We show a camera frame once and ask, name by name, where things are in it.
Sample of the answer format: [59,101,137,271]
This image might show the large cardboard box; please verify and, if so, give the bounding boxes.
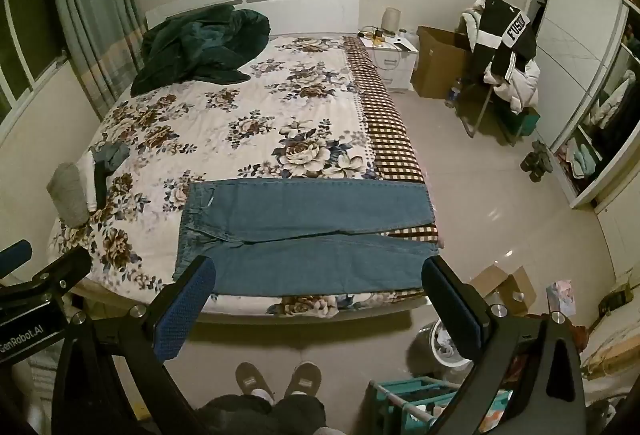
[411,26,474,100]

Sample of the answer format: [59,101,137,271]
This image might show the blue denim pants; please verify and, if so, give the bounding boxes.
[172,178,441,298]

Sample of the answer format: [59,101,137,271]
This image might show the white nightstand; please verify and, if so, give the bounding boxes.
[360,36,420,92]

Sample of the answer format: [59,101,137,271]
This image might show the white wardrobe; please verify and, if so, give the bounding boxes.
[520,0,640,210]

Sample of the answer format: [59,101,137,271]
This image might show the white table lamp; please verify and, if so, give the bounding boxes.
[382,7,403,36]

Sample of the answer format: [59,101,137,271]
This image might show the pair of dark slippers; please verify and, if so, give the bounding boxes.
[520,140,554,182]

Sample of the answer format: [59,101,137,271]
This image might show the dark green blanket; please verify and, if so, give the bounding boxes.
[131,5,271,97]

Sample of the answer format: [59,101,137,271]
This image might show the person's legs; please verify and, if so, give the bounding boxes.
[197,392,327,435]

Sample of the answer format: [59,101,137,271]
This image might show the person's right slipper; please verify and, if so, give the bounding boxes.
[282,361,322,399]

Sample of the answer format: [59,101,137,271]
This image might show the white bed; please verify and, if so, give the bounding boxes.
[46,0,447,327]

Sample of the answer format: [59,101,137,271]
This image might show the black cloth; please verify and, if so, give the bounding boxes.
[93,162,114,208]

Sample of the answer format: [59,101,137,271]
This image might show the small open cardboard box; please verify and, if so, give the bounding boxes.
[467,264,537,317]

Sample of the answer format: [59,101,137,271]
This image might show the white folded cloth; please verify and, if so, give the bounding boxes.
[76,150,102,212]

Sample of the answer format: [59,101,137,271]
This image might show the black and white jacket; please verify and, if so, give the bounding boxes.
[470,0,539,86]

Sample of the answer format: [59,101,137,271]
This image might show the window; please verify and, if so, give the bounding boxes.
[0,0,72,122]

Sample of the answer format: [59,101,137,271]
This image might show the plastic water bottle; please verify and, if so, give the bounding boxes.
[445,77,464,110]

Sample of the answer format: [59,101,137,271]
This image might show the chair with draped jackets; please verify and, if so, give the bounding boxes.
[460,0,542,114]

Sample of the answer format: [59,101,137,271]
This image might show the blue-grey crumpled cloth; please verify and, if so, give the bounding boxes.
[92,142,131,176]

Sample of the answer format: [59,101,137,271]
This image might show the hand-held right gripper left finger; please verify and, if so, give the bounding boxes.
[51,255,218,435]

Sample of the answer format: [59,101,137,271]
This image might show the green striped curtain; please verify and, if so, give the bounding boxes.
[46,0,149,120]

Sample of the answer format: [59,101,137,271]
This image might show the person's left slipper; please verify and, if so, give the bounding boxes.
[235,361,276,404]

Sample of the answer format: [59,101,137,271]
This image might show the white round bin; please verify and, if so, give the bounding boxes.
[416,319,474,377]

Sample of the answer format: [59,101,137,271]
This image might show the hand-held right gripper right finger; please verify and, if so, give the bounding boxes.
[421,256,586,435]

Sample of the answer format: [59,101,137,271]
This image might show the pink packet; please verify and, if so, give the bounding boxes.
[546,280,576,317]

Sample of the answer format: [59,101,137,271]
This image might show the brown checkered sheet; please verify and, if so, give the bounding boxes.
[342,36,447,306]

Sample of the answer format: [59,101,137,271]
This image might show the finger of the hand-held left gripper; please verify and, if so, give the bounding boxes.
[20,247,93,305]
[0,240,34,279]

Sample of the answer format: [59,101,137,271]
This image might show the person's slipper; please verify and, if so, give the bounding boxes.
[235,361,276,404]
[282,361,322,399]

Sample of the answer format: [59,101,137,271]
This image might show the green box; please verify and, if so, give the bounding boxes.
[500,105,541,136]

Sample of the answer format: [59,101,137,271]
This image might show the teal rack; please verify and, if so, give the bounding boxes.
[369,376,514,435]

